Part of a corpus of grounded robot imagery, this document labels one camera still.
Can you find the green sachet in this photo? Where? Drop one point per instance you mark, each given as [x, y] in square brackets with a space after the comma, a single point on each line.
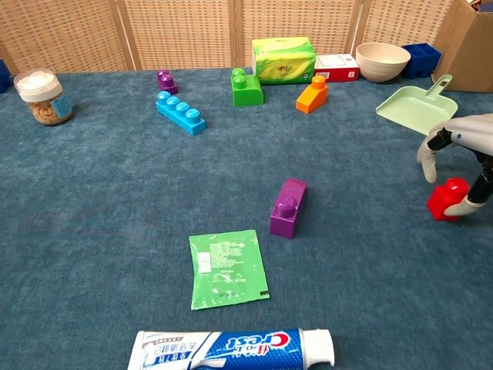
[227, 270]

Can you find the beige bowl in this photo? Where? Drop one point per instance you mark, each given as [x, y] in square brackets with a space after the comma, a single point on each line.
[381, 65]

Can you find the green tissue pack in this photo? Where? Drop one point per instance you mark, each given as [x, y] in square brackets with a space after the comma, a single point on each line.
[283, 59]

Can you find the red and white box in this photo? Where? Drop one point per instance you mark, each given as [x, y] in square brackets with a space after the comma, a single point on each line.
[336, 67]

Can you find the blue compartment box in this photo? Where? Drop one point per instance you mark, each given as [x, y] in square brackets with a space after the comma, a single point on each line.
[4, 77]

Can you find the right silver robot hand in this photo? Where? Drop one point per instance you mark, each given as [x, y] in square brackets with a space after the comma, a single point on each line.
[475, 131]

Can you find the blue white toothpaste tube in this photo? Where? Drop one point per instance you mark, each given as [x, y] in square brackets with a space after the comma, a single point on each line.
[231, 348]

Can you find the green two-stud block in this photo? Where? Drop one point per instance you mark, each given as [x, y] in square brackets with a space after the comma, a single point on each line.
[248, 92]

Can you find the light blue four-stud block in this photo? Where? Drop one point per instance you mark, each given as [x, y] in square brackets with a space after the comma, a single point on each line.
[181, 113]

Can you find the dark blue lego block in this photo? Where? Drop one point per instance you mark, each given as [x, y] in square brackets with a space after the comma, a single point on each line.
[423, 61]

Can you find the blue carpet table cover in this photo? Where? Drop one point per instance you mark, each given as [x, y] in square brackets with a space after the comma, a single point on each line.
[115, 192]

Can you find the orange sloped one-stud block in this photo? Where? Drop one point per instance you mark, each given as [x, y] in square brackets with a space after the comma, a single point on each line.
[311, 98]

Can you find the purple sloped one-stud block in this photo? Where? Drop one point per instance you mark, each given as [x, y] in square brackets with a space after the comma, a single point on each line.
[287, 219]

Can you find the clear jar white lid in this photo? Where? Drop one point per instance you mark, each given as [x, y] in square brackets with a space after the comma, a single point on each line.
[42, 96]

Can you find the light green dustpan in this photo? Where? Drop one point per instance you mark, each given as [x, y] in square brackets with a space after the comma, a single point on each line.
[412, 108]

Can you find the small purple two-stud block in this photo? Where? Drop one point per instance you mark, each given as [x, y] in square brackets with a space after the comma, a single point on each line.
[167, 83]

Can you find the red small block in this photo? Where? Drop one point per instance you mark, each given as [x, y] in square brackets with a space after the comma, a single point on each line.
[445, 198]

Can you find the wicker folding screen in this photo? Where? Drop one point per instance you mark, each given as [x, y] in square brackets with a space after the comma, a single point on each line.
[181, 34]

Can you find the cardboard box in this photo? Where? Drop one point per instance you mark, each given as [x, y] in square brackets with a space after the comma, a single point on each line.
[468, 50]

